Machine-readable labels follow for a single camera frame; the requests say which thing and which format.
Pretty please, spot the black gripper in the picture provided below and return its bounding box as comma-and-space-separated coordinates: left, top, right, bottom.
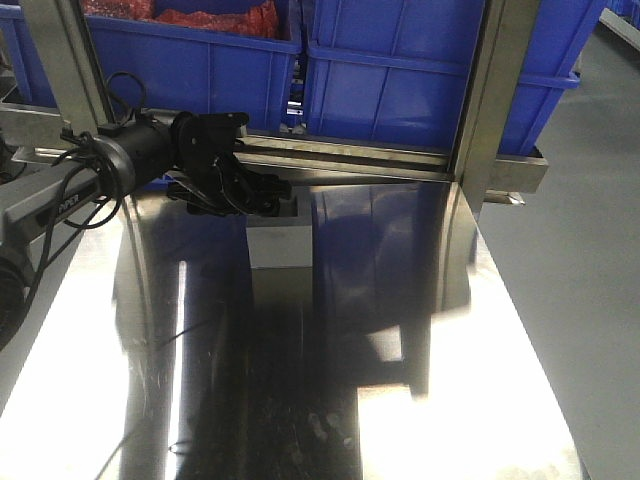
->
166, 111, 292, 216

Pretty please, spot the gray square base block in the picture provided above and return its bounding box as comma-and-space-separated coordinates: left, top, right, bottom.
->
246, 186, 313, 269

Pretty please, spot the gray robot arm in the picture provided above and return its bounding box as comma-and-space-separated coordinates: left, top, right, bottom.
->
1, 111, 291, 345

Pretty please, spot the blue bin with red contents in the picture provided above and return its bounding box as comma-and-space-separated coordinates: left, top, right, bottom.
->
87, 1, 302, 131

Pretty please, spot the blue plastic bin right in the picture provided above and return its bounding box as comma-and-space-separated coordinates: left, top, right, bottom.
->
302, 1, 604, 155

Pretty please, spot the blue bin far left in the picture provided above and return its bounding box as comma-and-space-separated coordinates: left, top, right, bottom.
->
1, 1, 56, 107

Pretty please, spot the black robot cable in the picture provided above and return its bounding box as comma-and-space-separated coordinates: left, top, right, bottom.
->
19, 71, 149, 321

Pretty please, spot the stainless steel shelf frame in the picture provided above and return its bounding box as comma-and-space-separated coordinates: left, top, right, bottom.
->
1, 1, 548, 213

